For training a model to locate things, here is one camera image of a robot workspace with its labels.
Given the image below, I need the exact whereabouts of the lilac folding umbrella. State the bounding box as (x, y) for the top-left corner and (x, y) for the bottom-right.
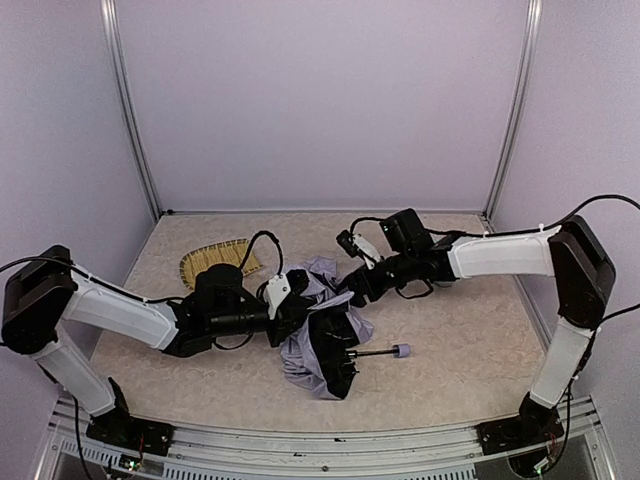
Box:
(280, 257), (411, 400)

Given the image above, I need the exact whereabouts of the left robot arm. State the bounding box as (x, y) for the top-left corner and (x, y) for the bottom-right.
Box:
(1, 245), (314, 418)

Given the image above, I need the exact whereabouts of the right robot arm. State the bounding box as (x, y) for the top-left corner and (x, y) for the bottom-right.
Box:
(336, 209), (617, 412)

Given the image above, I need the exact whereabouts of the woven bamboo tray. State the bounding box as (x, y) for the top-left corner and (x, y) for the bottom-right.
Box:
(179, 238), (249, 290)

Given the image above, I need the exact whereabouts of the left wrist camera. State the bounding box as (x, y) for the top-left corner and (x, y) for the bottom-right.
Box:
(264, 274), (291, 320)

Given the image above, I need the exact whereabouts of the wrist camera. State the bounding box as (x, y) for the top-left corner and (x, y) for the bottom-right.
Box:
(336, 230), (383, 270)
(264, 274), (291, 320)

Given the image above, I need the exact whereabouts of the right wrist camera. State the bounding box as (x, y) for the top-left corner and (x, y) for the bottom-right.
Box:
(336, 230), (383, 270)

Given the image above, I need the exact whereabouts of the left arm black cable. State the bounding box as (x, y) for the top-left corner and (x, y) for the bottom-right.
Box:
(0, 229), (286, 306)

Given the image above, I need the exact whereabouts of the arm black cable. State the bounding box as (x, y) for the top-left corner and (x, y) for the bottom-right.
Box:
(0, 229), (286, 306)
(349, 194), (640, 241)

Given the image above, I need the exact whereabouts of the aluminium front rail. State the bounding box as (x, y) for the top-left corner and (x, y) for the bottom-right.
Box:
(34, 394), (616, 480)

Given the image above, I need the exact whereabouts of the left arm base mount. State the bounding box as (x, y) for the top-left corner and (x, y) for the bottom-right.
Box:
(86, 414), (174, 456)

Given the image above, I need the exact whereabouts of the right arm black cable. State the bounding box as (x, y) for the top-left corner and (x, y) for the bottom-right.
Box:
(349, 194), (640, 241)

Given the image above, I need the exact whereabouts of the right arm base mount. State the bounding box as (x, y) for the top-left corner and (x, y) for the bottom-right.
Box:
(476, 409), (564, 455)

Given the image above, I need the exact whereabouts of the right aluminium corner post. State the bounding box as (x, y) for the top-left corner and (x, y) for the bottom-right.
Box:
(483, 0), (543, 221)

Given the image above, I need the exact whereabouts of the aluminium corner post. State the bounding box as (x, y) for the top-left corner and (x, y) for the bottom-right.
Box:
(100, 0), (163, 223)
(483, 0), (543, 221)

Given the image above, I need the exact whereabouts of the left aluminium corner post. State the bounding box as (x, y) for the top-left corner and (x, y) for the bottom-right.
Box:
(100, 0), (163, 223)

